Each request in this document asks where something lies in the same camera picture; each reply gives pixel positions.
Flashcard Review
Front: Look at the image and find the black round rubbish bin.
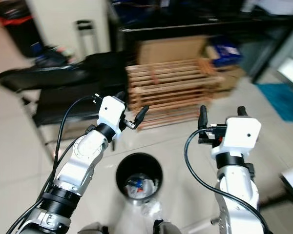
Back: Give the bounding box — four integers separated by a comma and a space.
116, 153, 164, 200

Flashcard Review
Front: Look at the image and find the plastic trash pile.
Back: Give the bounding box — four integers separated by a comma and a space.
125, 175, 154, 198

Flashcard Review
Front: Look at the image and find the black bin with red band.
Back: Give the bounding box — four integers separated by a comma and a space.
0, 0, 42, 58

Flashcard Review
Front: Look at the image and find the wooden slat crate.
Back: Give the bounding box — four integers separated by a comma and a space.
126, 58, 225, 130

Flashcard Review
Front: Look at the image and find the blue floor mat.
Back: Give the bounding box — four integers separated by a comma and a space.
256, 82, 293, 121

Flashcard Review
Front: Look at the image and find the black folding chair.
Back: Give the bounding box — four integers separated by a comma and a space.
0, 51, 130, 161

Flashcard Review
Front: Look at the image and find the blue printed box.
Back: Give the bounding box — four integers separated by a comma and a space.
208, 41, 245, 66

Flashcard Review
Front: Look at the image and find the white board panel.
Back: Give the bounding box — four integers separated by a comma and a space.
276, 56, 293, 91

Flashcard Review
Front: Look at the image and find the brown cardboard box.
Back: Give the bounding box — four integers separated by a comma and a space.
137, 37, 208, 65

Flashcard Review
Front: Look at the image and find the dark bag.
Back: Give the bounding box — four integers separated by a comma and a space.
34, 44, 69, 66

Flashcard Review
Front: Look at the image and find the clear plastic wrapper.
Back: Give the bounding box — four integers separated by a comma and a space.
142, 199, 162, 220

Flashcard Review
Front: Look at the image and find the black desk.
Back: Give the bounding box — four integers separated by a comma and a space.
110, 0, 293, 81

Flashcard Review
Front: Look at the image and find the grey robot right leg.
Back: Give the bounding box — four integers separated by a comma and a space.
154, 219, 181, 234

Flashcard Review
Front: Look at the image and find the grey robot leg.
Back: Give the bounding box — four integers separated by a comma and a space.
78, 222, 103, 234
154, 219, 181, 234

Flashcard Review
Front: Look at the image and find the grey robot left leg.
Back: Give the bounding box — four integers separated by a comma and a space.
78, 222, 103, 234

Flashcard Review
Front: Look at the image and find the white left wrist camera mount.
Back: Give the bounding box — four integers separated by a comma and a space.
98, 96, 126, 130

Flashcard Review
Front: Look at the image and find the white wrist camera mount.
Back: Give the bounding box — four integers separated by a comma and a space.
211, 116, 262, 159
98, 96, 126, 130

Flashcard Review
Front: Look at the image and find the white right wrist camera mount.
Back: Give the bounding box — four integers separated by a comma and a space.
211, 116, 262, 159

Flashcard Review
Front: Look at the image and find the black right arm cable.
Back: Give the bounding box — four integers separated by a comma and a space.
184, 128, 269, 234

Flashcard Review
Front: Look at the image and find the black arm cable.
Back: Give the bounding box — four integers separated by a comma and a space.
184, 128, 269, 234
10, 95, 101, 234

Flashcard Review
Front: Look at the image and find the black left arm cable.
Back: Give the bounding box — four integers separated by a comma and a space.
10, 95, 101, 234

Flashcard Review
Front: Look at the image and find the grey trolley handle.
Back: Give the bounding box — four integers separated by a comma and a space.
76, 19, 99, 58

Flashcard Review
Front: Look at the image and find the black metal table frame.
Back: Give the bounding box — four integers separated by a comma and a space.
196, 214, 221, 226

